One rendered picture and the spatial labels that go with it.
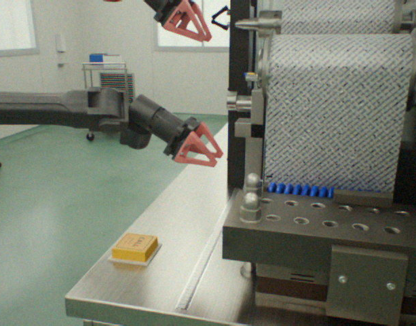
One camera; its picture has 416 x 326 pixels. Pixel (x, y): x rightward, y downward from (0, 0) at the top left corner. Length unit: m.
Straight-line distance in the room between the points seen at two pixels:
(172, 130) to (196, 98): 5.84
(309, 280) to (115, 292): 0.32
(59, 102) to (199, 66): 5.80
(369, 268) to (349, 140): 0.25
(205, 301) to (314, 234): 0.21
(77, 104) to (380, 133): 0.55
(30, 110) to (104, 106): 0.13
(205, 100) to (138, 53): 1.30
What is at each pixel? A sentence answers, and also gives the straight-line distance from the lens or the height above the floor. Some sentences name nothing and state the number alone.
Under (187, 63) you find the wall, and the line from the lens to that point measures 6.62.
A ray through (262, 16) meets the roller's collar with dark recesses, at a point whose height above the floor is 1.35.
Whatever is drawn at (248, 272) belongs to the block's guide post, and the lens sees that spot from 0.77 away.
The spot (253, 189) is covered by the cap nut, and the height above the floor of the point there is 1.05.
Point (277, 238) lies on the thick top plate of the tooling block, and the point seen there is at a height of 1.02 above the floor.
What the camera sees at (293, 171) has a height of 1.06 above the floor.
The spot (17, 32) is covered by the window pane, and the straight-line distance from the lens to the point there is 6.05.
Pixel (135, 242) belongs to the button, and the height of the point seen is 0.92.
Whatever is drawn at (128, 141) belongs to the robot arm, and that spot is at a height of 1.09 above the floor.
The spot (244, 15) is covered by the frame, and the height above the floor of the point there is 1.36.
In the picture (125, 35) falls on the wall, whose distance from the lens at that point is 6.96.
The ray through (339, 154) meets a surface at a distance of 0.81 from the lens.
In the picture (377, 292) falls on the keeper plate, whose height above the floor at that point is 0.96.
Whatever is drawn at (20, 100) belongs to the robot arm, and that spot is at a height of 1.20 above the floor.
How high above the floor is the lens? 1.32
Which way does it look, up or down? 18 degrees down
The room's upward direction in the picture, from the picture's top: straight up
